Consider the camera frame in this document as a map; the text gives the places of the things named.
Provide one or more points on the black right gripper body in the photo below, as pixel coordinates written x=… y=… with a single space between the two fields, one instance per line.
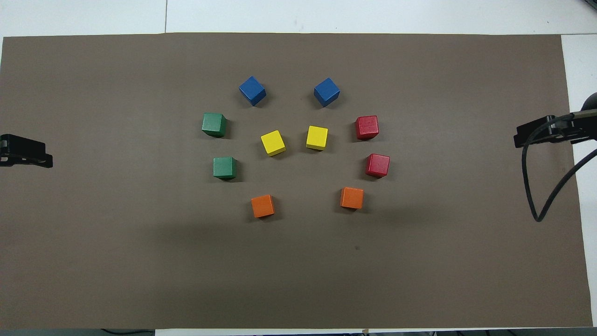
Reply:
x=573 y=129

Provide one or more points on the red wooden block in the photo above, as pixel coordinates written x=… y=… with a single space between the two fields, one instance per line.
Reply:
x=377 y=165
x=367 y=127

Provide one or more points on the green wooden block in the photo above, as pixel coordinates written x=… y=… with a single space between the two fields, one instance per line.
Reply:
x=225 y=167
x=214 y=124

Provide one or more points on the brown paper table mat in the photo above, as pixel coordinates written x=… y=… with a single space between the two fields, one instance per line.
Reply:
x=140 y=256

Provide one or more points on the orange wooden block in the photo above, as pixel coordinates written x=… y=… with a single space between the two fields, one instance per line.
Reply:
x=351 y=198
x=262 y=206

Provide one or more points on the blue wooden block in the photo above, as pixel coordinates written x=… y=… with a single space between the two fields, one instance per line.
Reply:
x=252 y=90
x=326 y=92

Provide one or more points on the yellow wooden block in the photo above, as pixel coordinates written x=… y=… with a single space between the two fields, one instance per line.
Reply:
x=273 y=142
x=317 y=137

